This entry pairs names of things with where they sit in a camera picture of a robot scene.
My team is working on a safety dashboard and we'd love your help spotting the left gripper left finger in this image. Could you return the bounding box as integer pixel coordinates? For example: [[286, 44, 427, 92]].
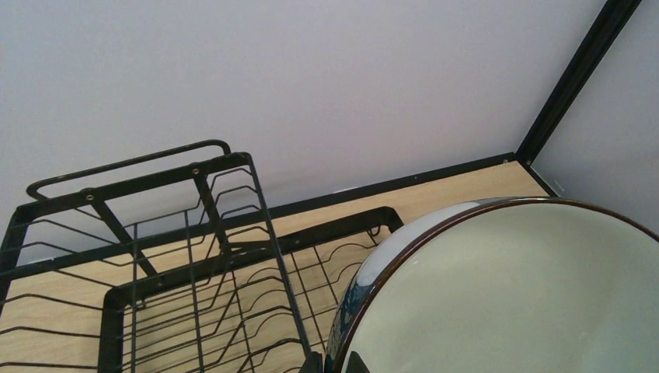
[[299, 352, 323, 373]]

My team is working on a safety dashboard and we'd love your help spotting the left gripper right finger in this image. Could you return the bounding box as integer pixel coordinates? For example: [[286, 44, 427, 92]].
[[346, 351, 370, 373]]

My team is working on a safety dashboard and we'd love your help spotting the teal patterned white bowl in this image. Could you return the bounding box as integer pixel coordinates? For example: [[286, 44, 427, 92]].
[[325, 197, 658, 372]]

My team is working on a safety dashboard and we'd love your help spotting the black wire dish rack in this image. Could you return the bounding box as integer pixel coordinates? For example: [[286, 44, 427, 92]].
[[1, 140, 403, 372]]

